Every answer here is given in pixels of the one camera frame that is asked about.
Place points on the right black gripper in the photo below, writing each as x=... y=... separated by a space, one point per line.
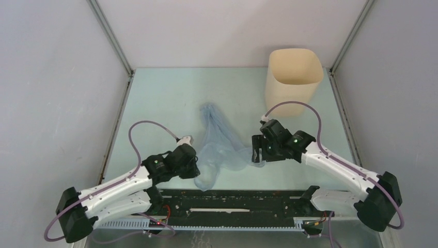
x=260 y=141

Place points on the left aluminium frame post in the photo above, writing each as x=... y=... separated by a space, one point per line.
x=111 y=36

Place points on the white cable duct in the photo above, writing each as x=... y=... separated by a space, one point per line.
x=142 y=224

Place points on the aluminium frame post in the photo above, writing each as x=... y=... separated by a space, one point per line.
x=111 y=36
x=364 y=13

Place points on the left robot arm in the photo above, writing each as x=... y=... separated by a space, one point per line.
x=134 y=192

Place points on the translucent blue trash bag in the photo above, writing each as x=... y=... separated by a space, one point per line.
x=221 y=148

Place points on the beige plastic trash bin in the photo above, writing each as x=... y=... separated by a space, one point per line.
x=293 y=75

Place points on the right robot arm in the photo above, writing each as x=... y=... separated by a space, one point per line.
x=373 y=198

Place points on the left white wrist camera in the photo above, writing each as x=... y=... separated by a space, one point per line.
x=186 y=140

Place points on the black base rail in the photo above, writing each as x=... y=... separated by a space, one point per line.
x=247 y=208

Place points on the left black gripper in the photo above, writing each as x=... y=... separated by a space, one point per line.
x=194 y=171

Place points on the small circuit board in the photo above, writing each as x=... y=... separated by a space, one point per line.
x=157 y=224

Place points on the right aluminium frame post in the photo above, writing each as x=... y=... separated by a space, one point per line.
x=364 y=13

